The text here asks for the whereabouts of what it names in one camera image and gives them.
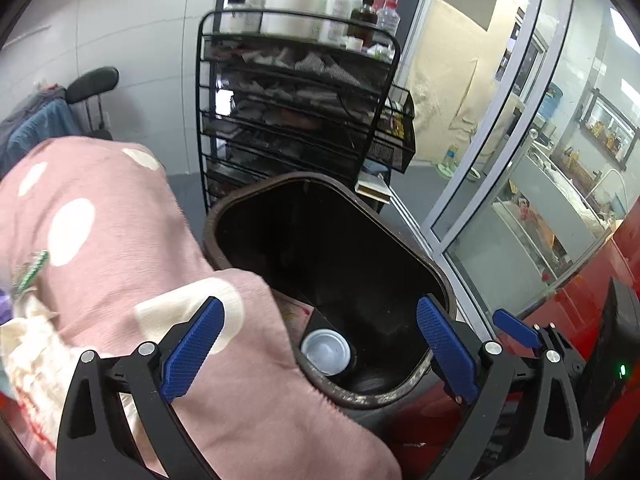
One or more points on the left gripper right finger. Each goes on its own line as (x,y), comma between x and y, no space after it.
(520,415)

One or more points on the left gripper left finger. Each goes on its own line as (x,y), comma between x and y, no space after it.
(95,440)

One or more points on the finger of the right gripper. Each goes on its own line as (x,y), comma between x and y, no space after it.
(516,329)

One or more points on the green clear plastic wrapper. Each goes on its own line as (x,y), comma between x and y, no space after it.
(26,275)

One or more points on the white paper wrapper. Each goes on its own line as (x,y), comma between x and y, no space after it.
(41,349)

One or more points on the brown paper snack bag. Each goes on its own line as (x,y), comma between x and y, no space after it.
(295,314)

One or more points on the purple plastic bag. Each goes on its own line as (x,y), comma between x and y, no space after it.
(6,310)

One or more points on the dark trash bin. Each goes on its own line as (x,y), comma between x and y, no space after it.
(313,240)

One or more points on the pink polka dot blanket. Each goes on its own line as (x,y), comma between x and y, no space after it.
(106,214)

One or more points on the blue massage bed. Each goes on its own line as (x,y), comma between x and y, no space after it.
(43,115)

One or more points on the black round stool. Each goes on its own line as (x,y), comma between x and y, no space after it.
(92,86)

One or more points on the clear plastic bottle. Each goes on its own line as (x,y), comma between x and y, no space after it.
(388,20)

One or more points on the dark brown bottle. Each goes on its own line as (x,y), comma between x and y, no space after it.
(363,19)

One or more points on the large white tub jar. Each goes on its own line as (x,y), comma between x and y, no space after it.
(289,18)

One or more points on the black wire trolley cart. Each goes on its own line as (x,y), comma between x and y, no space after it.
(268,105)

